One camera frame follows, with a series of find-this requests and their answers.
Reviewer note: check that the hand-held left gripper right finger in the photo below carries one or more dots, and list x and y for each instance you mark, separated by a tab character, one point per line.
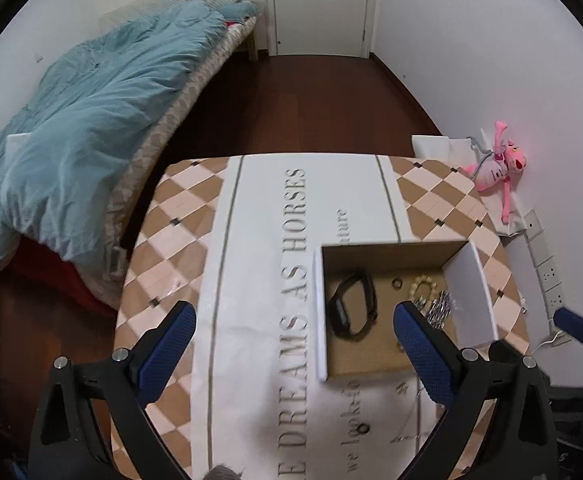
421	355

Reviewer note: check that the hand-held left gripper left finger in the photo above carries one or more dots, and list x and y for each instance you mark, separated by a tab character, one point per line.
169	350

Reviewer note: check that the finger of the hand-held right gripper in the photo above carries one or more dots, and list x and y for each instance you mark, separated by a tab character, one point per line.
575	324

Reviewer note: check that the cardboard box with white sides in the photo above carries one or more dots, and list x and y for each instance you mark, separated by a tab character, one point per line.
371	357

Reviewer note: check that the white power strip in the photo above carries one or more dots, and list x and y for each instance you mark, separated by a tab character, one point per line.
551	280

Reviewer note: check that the clear plastic bag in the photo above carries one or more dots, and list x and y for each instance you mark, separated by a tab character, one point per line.
174	287

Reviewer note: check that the black smart band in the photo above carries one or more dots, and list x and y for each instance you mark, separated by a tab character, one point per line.
340	313

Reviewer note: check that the printed checkered tablecloth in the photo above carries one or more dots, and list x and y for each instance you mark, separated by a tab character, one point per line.
261	260

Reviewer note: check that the grey fluffy item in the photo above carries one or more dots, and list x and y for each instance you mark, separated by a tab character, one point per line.
224	473

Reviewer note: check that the red blanket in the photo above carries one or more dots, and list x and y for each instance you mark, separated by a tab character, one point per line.
51	272

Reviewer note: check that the pink plush toy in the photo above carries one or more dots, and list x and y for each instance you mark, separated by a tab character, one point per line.
496	172

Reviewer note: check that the grey clothes hanger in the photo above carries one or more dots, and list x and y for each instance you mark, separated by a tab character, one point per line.
481	162

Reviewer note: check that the bed with patterned mattress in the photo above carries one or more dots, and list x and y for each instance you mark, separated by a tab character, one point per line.
171	120

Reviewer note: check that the blue duvet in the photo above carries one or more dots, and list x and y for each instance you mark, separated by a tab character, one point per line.
91	125

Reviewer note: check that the white door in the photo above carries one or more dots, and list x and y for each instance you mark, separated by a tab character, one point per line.
321	5

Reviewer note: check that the white wall socket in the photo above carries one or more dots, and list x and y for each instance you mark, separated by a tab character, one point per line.
533	225

